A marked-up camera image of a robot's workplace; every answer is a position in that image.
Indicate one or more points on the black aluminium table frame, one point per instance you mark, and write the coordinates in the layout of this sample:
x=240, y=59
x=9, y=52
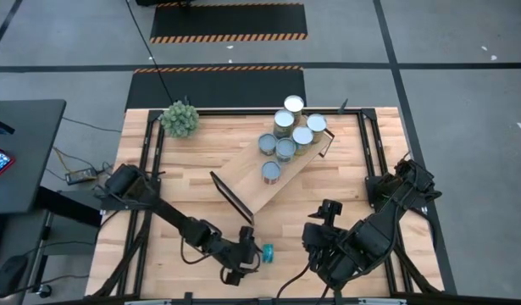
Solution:
x=251, y=112

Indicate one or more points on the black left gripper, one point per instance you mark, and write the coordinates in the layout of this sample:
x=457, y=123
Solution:
x=241, y=254

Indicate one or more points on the black hazard-striped floor mat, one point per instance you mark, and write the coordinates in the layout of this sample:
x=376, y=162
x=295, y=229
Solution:
x=217, y=89
x=228, y=21

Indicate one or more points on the Peach labelled tin can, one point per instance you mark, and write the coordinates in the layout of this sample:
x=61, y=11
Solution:
x=294, y=103

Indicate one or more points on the silver tin can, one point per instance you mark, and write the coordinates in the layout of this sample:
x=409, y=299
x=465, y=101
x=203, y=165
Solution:
x=267, y=144
x=286, y=148
x=271, y=170

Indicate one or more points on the green labelled tin can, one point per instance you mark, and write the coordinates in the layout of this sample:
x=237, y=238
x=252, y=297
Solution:
x=316, y=122

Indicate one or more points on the teal labelled tin can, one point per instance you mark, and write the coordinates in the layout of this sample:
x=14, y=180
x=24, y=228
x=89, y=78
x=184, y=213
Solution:
x=268, y=253

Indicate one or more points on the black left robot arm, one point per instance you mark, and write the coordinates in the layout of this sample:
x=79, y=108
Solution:
x=171, y=216

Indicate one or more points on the green artificial plant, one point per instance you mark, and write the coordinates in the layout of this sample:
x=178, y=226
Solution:
x=179, y=118

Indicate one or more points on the black power adapter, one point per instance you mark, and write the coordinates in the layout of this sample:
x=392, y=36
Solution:
x=81, y=176

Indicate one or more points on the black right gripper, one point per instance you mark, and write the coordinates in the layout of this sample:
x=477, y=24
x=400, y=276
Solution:
x=325, y=239

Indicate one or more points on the black office desk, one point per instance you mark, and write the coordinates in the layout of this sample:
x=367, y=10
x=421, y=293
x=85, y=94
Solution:
x=27, y=140

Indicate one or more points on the black computer mouse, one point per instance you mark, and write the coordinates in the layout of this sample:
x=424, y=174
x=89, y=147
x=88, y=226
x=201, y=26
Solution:
x=10, y=275

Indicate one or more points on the dark grey side desk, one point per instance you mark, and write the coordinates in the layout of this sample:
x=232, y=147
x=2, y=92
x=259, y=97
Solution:
x=14, y=237

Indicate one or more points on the Peas labelled tin can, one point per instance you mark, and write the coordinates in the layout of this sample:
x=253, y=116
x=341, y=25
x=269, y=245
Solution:
x=284, y=118

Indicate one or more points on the Corn labelled tin can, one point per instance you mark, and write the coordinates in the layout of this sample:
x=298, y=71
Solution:
x=303, y=134

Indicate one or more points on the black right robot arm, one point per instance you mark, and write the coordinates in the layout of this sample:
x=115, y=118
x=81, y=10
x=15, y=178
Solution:
x=370, y=237

